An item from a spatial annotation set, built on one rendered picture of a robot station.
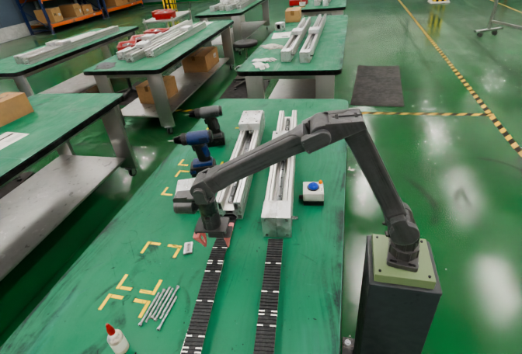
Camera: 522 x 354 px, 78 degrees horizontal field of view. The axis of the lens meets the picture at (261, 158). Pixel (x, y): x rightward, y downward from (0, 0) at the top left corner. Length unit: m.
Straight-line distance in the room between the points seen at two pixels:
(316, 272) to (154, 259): 0.55
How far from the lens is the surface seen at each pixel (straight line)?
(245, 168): 0.86
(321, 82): 2.91
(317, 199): 1.27
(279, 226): 1.13
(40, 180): 3.24
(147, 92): 4.13
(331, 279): 1.06
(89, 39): 5.58
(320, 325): 0.98
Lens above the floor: 1.63
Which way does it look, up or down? 32 degrees down
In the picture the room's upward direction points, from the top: 6 degrees counter-clockwise
